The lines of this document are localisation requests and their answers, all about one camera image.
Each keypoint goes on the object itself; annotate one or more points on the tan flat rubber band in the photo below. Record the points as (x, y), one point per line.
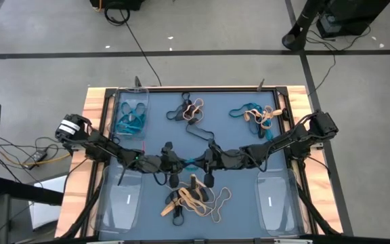
(168, 210)

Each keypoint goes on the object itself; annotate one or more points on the black diagonal frame strut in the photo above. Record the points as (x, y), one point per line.
(86, 210)
(317, 213)

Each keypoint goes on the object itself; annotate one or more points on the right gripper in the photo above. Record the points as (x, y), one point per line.
(212, 162)

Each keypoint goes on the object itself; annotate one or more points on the beige elastic band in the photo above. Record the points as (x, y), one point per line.
(195, 111)

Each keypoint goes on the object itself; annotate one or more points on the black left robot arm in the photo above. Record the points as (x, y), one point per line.
(107, 149)

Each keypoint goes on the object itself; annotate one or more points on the black frame upright post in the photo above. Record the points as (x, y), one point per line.
(260, 86)
(137, 82)

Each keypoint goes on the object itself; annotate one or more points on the white sheet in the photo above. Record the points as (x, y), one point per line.
(46, 213)

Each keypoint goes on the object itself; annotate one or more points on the black power adapter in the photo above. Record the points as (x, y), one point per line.
(36, 156)

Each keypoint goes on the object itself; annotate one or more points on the black thin rubber band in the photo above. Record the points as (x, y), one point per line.
(198, 135)
(185, 101)
(180, 109)

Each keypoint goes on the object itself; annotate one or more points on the clear plastic basket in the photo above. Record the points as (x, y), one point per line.
(283, 220)
(113, 217)
(142, 93)

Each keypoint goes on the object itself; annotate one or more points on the black flat bar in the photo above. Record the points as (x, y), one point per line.
(29, 192)

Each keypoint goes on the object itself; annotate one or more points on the black floor tape line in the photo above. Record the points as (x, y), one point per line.
(310, 81)
(80, 54)

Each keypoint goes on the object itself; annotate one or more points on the tan wavy rubber band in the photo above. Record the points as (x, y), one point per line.
(229, 193)

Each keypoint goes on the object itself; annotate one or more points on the black floor equipment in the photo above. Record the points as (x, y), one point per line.
(130, 4)

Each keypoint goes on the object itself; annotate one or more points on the black frame beam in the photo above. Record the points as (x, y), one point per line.
(215, 242)

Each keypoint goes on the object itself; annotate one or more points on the dark navy rubber band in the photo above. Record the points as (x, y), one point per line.
(257, 130)

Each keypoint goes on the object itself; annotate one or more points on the dark grey wide rubber band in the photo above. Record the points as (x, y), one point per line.
(203, 196)

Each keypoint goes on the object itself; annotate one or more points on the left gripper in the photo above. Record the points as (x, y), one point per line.
(171, 164)

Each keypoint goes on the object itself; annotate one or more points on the black equipment case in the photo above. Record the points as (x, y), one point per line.
(350, 17)

